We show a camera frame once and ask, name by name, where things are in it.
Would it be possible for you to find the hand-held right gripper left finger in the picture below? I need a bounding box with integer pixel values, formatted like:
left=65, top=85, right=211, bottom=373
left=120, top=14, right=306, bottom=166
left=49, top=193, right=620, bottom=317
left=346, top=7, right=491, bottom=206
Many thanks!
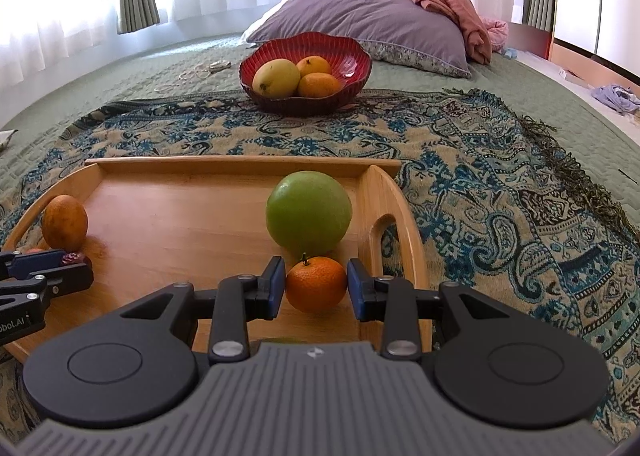
left=122, top=256, right=286, bottom=364

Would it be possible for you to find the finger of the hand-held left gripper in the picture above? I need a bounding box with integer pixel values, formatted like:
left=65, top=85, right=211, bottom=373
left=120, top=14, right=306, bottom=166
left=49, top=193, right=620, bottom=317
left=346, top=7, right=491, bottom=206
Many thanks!
left=0, top=249, right=68, bottom=279
left=0, top=263, right=95, bottom=309

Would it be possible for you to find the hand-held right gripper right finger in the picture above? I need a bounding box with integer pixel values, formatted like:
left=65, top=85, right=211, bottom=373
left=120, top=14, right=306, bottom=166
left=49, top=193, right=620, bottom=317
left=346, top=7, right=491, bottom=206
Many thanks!
left=347, top=259, right=506, bottom=359

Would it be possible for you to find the orange tangerine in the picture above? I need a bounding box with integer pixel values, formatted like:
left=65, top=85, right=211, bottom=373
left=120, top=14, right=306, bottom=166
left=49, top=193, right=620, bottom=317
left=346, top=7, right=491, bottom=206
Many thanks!
left=285, top=253, right=349, bottom=314

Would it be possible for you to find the large brownish orange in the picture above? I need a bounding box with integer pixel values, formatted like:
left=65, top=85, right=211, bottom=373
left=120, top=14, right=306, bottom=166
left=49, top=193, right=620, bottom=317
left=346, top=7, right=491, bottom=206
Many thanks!
left=41, top=195, right=89, bottom=253

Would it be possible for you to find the large green round fruit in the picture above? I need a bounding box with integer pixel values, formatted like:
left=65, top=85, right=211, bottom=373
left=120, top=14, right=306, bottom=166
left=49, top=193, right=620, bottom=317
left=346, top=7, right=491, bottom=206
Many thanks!
left=265, top=171, right=353, bottom=259

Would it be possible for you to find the wooden tray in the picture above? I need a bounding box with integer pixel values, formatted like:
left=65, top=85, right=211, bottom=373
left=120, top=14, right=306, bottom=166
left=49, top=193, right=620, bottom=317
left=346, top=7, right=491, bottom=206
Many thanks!
left=0, top=156, right=431, bottom=364

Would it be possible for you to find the blue paisley blanket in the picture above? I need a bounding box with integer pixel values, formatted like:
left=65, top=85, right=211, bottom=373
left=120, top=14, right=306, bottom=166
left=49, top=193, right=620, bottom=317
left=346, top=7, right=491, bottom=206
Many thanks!
left=0, top=89, right=640, bottom=442

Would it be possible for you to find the orange citrus fruit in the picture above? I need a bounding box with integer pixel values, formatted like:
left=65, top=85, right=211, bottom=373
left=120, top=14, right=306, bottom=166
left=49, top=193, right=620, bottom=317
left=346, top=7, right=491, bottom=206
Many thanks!
left=296, top=56, right=332, bottom=78
left=298, top=72, right=342, bottom=98

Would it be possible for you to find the yellow mango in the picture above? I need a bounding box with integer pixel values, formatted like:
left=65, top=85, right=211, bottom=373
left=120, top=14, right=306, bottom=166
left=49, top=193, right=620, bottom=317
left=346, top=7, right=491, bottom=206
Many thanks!
left=252, top=59, right=302, bottom=98

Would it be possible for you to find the green quilted bedspread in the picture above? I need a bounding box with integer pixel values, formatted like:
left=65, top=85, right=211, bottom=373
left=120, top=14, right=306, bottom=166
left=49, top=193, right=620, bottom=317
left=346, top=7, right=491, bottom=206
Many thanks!
left=0, top=31, right=640, bottom=217

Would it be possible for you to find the red fluted bowl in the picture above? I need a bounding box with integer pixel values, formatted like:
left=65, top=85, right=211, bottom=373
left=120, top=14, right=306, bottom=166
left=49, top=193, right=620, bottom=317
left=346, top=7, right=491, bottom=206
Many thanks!
left=238, top=32, right=373, bottom=116

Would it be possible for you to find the purple pillow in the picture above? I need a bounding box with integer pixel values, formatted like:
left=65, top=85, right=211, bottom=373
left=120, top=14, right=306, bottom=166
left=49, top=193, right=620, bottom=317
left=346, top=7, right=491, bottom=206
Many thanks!
left=242, top=0, right=473, bottom=80

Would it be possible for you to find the wooden headboard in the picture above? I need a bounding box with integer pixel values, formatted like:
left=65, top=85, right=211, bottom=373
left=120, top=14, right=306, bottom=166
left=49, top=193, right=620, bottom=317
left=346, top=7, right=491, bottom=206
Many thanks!
left=507, top=21, right=640, bottom=102

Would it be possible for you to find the blue cloth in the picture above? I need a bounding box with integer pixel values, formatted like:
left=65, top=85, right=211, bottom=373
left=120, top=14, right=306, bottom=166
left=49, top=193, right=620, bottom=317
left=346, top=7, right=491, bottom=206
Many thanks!
left=591, top=84, right=640, bottom=116

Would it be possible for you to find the white cable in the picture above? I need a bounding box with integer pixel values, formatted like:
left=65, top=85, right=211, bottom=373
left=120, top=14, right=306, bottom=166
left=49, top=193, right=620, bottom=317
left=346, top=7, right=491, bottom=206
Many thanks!
left=155, top=67, right=213, bottom=93

